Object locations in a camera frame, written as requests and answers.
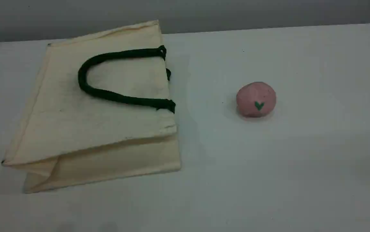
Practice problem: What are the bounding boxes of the cream canvas handbag green handles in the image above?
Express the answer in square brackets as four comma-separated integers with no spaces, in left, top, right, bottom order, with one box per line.
[1,20,182,194]

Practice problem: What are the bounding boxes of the pink peach with green leaf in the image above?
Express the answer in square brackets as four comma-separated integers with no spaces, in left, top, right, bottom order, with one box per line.
[236,82,277,118]

